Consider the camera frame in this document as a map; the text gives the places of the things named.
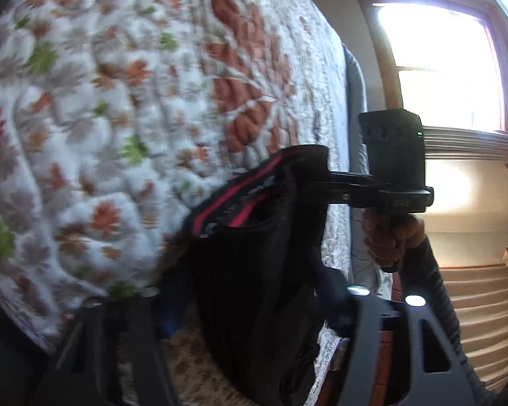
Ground black pants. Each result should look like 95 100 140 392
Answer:
154 144 352 406

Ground wooden bed frame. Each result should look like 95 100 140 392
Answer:
379 328 399 406

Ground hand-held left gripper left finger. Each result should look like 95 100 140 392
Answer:
38 288 187 406

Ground wooden framed window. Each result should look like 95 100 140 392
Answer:
356 0 508 170

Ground person's right hand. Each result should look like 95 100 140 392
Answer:
361 209 426 269

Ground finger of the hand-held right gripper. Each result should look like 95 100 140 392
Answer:
279 144 375 204

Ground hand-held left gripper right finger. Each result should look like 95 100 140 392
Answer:
317 268 470 406

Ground floral quilted blanket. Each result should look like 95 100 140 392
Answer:
0 0 356 406

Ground grey bed sheet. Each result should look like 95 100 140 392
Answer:
341 42 382 297

